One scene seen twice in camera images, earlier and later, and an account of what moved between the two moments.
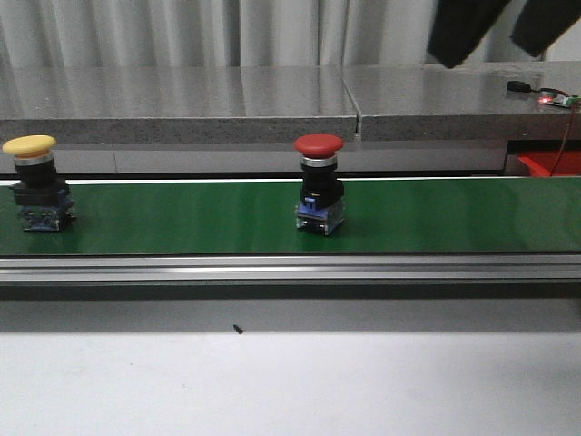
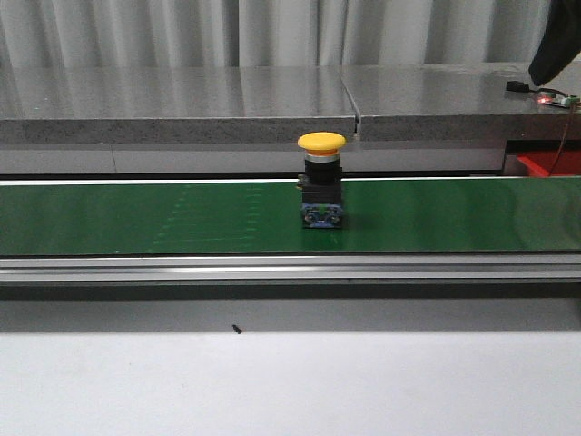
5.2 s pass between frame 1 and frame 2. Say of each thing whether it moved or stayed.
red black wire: stayed
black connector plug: stayed
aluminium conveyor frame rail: stayed
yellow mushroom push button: moved
